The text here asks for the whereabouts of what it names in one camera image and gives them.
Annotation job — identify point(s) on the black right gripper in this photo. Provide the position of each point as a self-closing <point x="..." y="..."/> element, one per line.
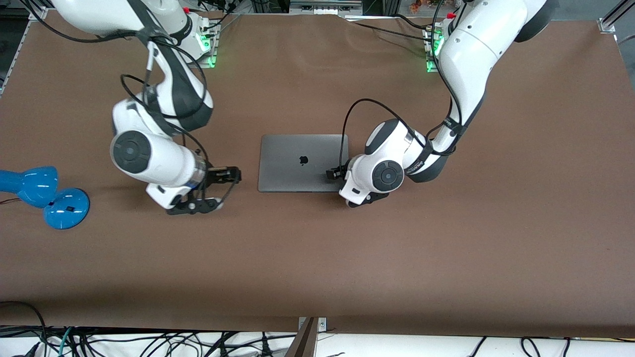
<point x="217" y="175"/>

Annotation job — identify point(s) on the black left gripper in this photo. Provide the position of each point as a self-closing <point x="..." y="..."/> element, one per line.
<point x="335" y="173"/>

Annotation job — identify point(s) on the grey laptop with black keyboard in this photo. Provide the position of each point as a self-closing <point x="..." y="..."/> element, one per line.
<point x="297" y="171"/>

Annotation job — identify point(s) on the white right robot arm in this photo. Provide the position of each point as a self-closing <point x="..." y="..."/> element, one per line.
<point x="149" y="158"/>

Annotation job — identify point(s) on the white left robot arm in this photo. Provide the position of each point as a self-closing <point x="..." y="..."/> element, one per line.
<point x="476" y="49"/>

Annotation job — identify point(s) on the orange object behind table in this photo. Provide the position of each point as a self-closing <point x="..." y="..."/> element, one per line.
<point x="415" y="5"/>

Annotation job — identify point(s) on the brown table cover sheet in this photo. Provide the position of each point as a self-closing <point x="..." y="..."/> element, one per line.
<point x="446" y="238"/>

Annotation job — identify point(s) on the grey metal box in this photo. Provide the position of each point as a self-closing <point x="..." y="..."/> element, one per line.
<point x="325" y="7"/>

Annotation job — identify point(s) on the blue desk lamp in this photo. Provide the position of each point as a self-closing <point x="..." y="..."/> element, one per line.
<point x="64" y="208"/>

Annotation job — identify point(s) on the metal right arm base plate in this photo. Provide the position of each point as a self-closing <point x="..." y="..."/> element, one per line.
<point x="211" y="59"/>

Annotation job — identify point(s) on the small metal table bracket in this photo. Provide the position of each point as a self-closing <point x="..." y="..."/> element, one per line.
<point x="321" y="324"/>

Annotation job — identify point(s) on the dark angled post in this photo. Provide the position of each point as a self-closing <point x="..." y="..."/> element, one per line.
<point x="302" y="344"/>

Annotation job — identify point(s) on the aluminium frame profile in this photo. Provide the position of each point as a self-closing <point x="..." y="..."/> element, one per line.
<point x="615" y="17"/>
<point x="32" y="10"/>

